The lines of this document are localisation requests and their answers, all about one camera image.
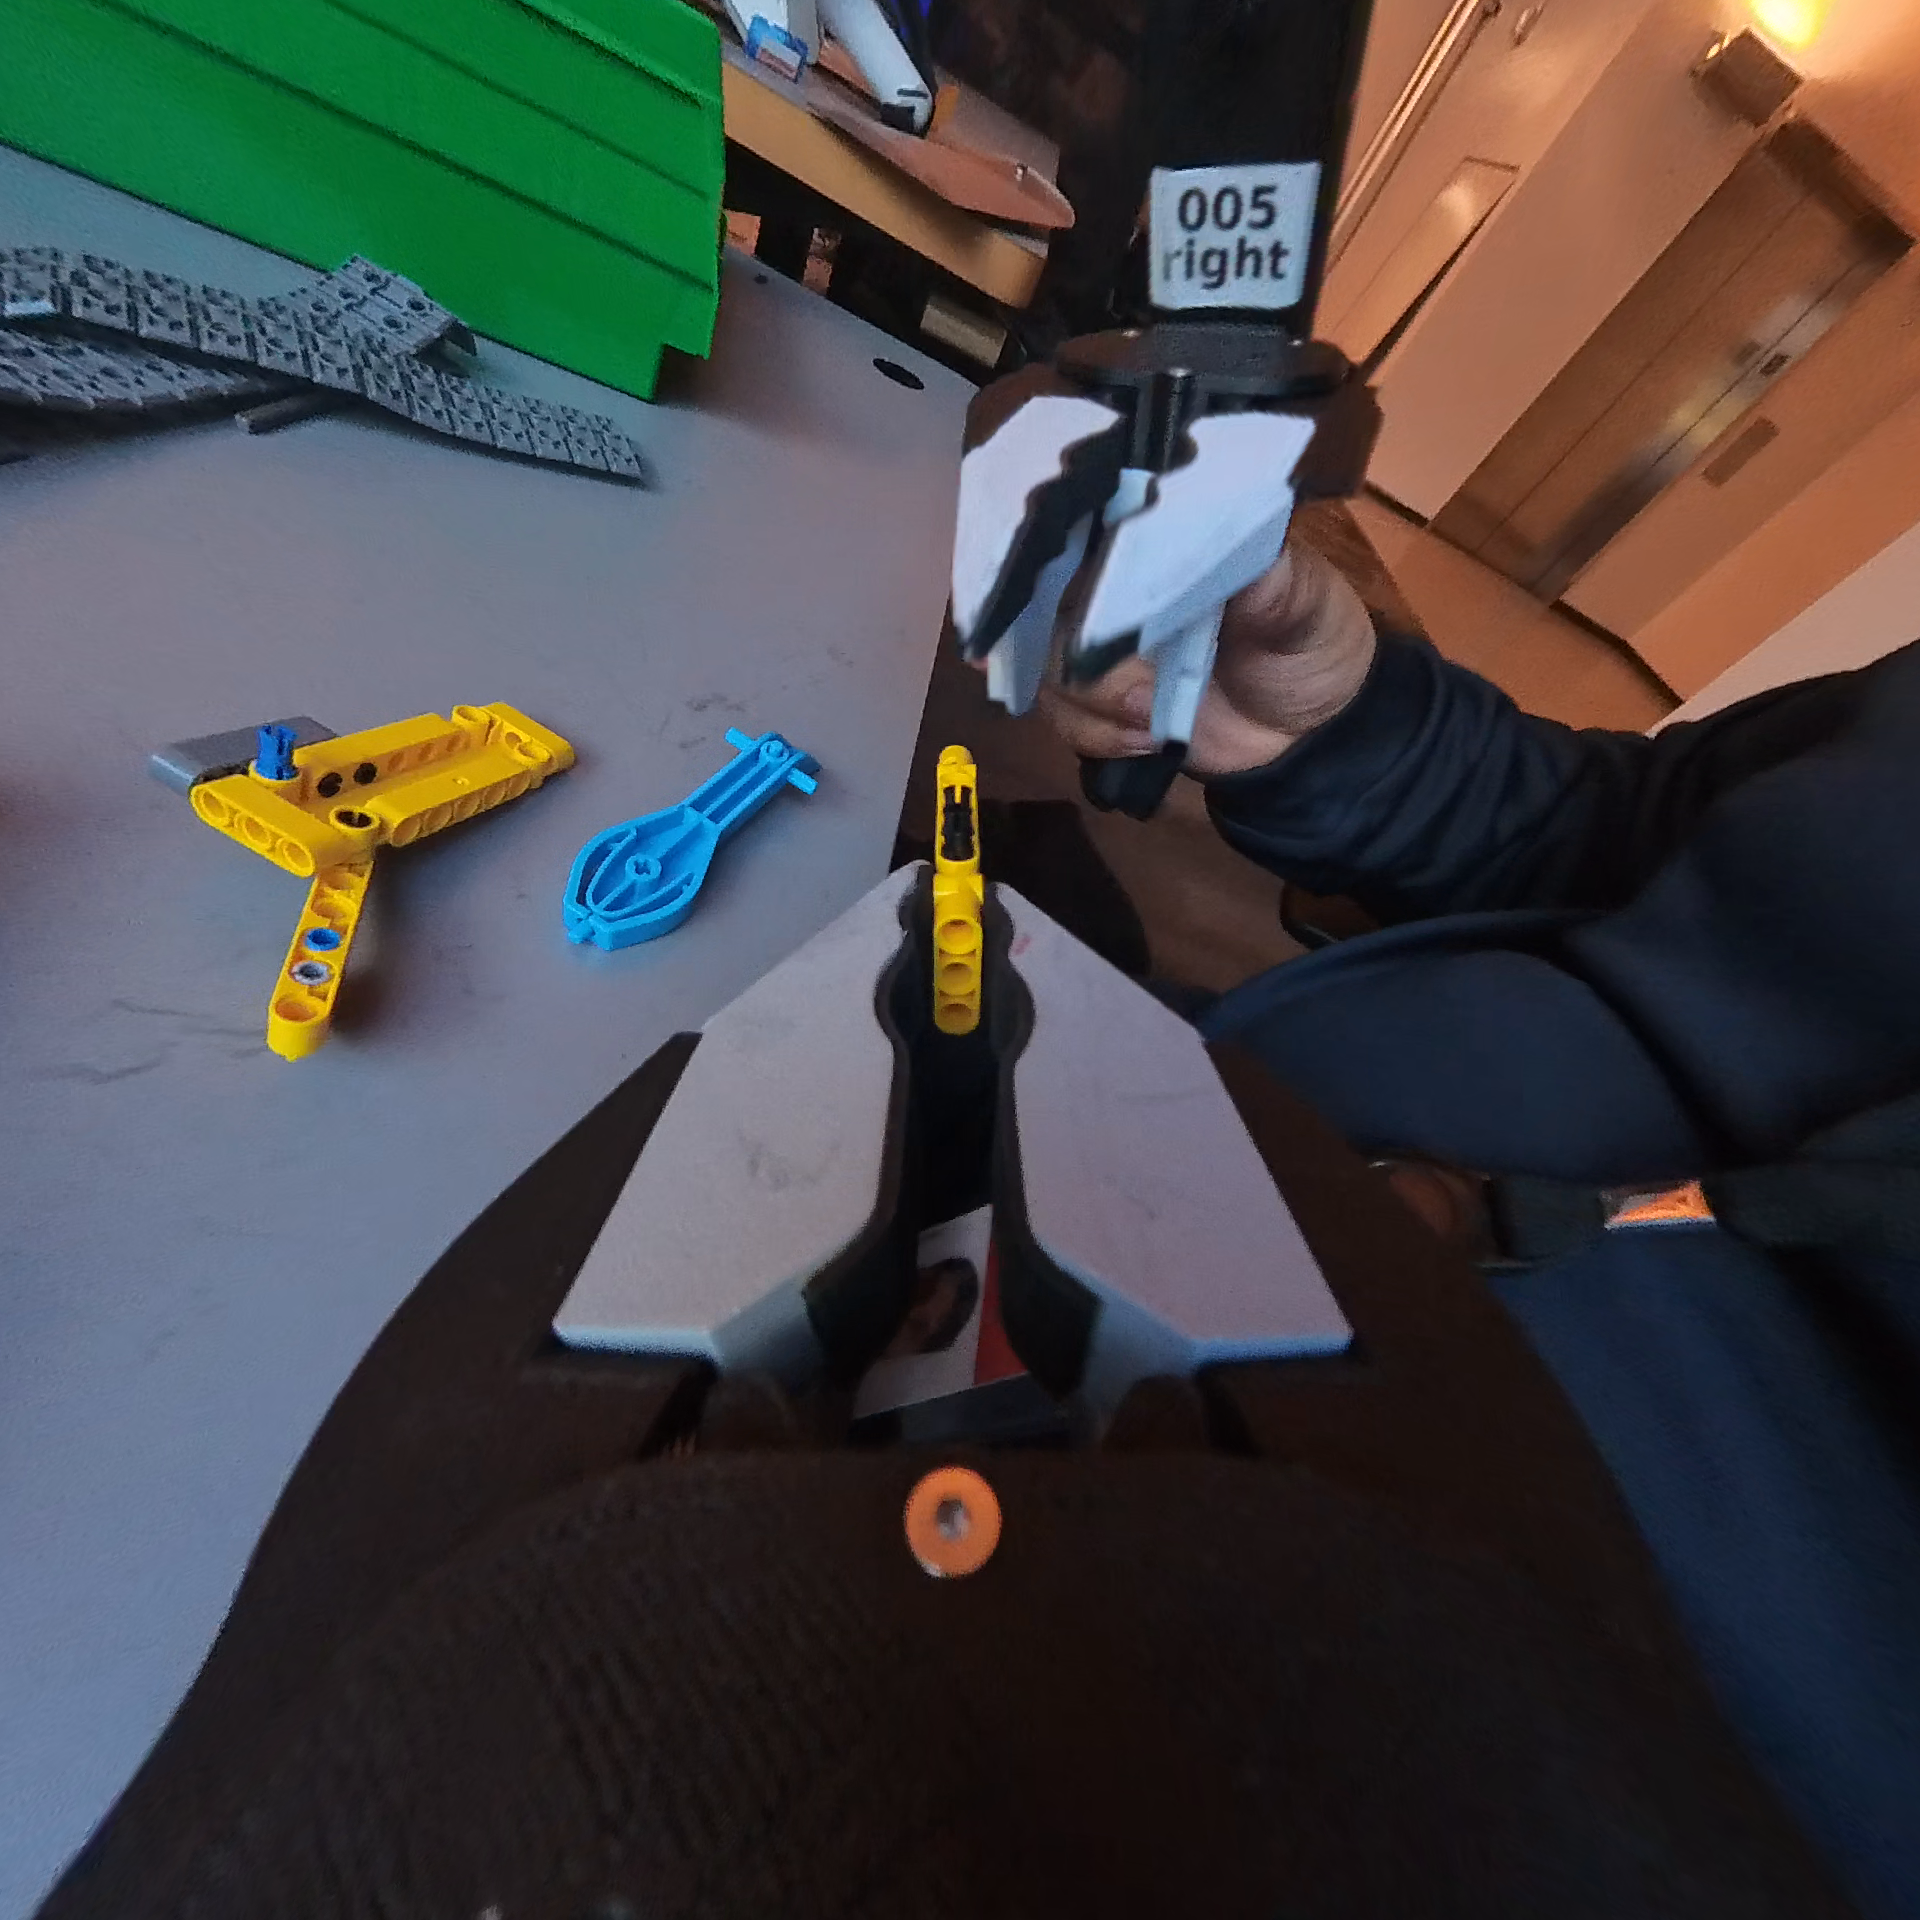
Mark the small grey block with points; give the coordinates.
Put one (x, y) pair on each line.
(189, 762)

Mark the white plastic object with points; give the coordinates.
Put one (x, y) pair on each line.
(863, 44)

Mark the metal elevator door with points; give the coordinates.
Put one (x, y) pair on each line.
(1695, 375)

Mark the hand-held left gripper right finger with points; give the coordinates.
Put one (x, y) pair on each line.
(1155, 1184)

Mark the grey toy track strip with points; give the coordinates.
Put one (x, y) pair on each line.
(180, 300)
(495, 428)

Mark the yellow toy brick beam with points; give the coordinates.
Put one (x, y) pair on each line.
(957, 961)

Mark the person's right forearm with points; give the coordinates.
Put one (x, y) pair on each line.
(1500, 781)

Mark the wall lamp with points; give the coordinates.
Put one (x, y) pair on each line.
(1755, 60)

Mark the green plastic crate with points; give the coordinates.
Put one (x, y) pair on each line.
(375, 150)

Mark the person's dark blue clothing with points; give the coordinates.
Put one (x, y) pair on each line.
(1725, 1424)

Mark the wooden table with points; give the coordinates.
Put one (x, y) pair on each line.
(900, 165)

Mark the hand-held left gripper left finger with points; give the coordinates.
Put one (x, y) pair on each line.
(721, 1170)

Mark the person's right hand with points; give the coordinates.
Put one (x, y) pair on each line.
(1290, 660)

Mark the grey desk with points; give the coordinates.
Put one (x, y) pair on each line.
(450, 600)

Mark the yellow toy brick assembly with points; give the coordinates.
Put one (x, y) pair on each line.
(435, 764)

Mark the white photo card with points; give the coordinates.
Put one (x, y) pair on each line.
(939, 1305)

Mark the blue plastic toy piece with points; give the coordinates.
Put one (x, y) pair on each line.
(645, 879)

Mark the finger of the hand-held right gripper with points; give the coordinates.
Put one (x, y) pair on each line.
(1009, 510)
(1222, 525)

